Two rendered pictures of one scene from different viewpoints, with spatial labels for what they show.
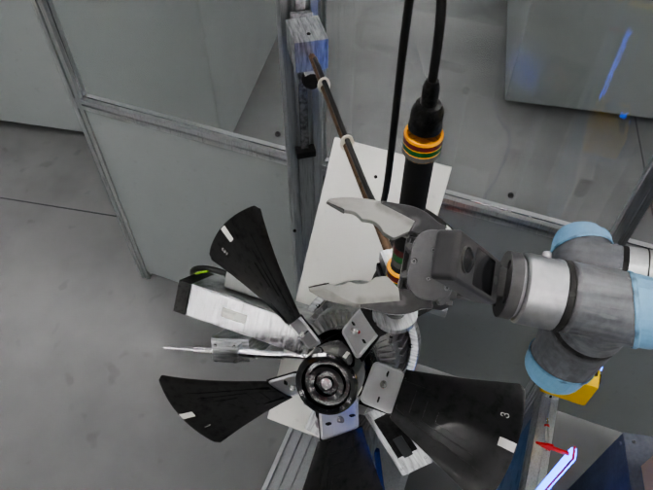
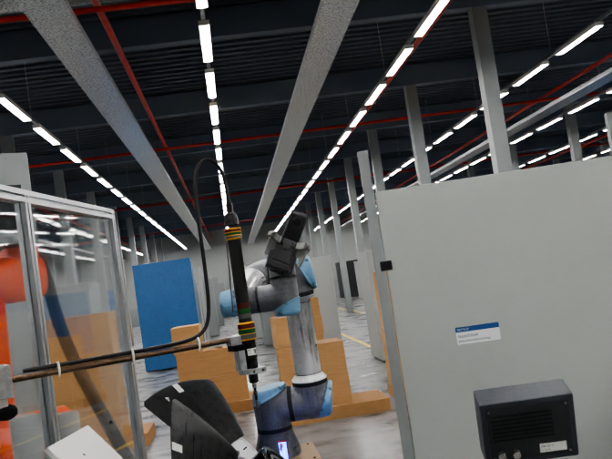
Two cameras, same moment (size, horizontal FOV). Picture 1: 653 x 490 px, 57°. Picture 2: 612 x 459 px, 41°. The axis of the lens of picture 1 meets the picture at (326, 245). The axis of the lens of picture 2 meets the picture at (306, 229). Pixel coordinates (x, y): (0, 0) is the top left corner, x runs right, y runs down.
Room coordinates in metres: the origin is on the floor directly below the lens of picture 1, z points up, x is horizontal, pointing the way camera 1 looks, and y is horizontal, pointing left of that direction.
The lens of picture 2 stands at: (0.94, 1.91, 1.65)
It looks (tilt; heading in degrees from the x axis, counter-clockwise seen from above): 3 degrees up; 253
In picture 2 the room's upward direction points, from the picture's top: 8 degrees counter-clockwise
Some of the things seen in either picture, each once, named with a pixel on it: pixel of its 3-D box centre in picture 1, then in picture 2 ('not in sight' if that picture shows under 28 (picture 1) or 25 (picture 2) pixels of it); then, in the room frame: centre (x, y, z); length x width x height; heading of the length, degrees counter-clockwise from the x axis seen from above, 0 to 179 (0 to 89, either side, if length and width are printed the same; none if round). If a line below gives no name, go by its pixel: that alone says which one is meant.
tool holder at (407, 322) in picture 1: (395, 292); (246, 353); (0.52, -0.10, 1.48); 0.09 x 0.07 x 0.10; 14
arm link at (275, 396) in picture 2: not in sight; (273, 404); (0.33, -0.73, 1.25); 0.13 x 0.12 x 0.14; 161
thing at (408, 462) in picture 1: (402, 424); not in sight; (0.52, -0.16, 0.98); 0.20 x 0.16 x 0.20; 159
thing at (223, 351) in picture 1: (227, 351); not in sight; (0.65, 0.21, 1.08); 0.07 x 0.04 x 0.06; 79
